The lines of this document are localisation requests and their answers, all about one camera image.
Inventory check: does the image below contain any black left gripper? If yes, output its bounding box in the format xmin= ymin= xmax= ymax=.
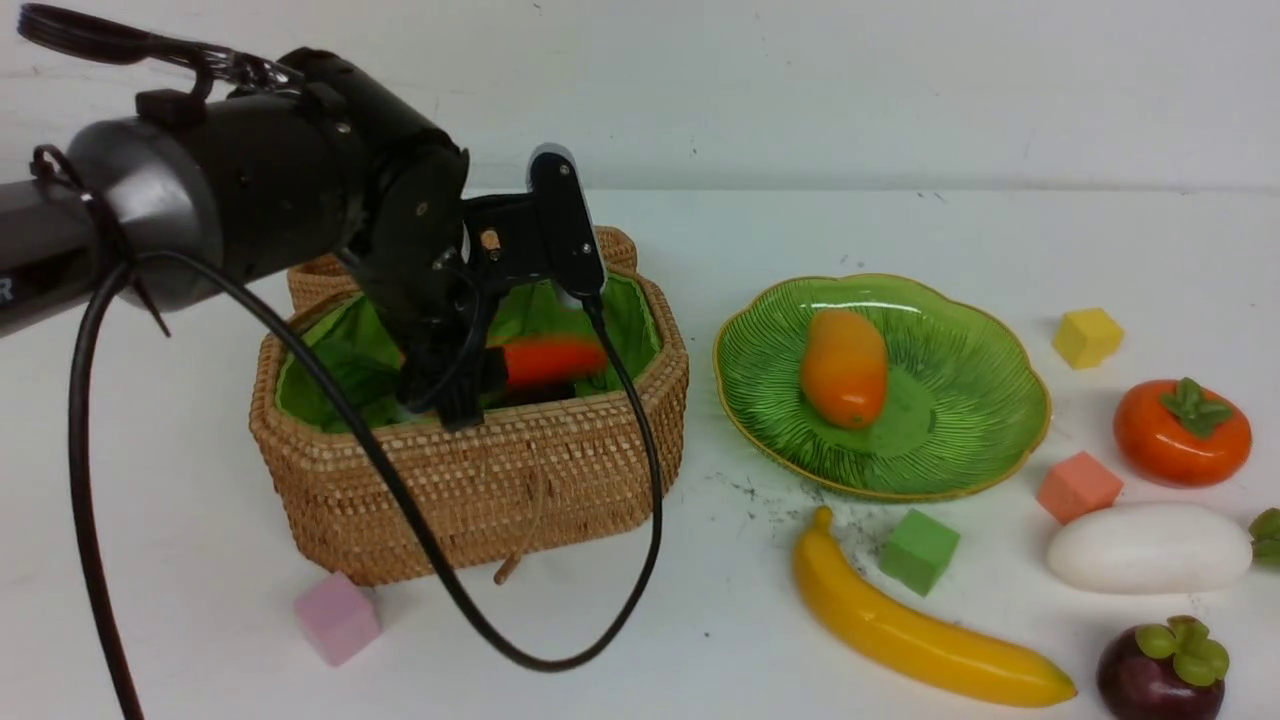
xmin=349 ymin=150 xmax=508 ymax=432

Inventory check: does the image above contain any orange carrot toy with leaves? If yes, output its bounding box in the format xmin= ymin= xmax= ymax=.
xmin=498 ymin=336 xmax=611 ymax=391

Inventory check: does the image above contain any woven wicker basket green lining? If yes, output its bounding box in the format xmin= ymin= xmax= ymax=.
xmin=250 ymin=225 xmax=689 ymax=585

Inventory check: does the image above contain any orange yellow mango toy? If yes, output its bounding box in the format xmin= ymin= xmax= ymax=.
xmin=799 ymin=307 xmax=890 ymax=430

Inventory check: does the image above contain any yellow banana toy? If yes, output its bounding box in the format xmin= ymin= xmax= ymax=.
xmin=791 ymin=505 xmax=1078 ymax=708

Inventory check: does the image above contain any white radish toy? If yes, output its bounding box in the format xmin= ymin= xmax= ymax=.
xmin=1044 ymin=502 xmax=1254 ymax=596

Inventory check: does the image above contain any orange persimmon toy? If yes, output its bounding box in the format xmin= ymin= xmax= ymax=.
xmin=1114 ymin=377 xmax=1253 ymax=488

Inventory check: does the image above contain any purple mangosteen toy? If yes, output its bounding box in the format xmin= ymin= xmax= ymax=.
xmin=1096 ymin=615 xmax=1230 ymax=719

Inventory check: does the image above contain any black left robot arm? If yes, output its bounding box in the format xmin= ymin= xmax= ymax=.
xmin=3 ymin=47 xmax=497 ymax=430

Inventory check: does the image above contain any light pink foam cube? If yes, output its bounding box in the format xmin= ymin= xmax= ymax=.
xmin=293 ymin=571 xmax=383 ymax=667

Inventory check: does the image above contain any green foam cube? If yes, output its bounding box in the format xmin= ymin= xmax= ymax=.
xmin=878 ymin=509 xmax=961 ymax=597

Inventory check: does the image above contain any green glass leaf plate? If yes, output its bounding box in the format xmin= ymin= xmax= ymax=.
xmin=713 ymin=273 xmax=1052 ymax=503

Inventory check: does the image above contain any salmon pink foam cube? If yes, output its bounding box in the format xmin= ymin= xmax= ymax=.
xmin=1036 ymin=451 xmax=1125 ymax=525

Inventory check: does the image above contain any yellow foam cube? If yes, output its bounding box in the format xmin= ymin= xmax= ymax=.
xmin=1052 ymin=307 xmax=1125 ymax=370

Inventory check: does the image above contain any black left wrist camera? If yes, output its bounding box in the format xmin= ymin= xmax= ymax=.
xmin=463 ymin=143 xmax=608 ymax=307

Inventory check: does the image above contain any black camera cable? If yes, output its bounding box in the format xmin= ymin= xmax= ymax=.
xmin=17 ymin=3 xmax=666 ymax=720

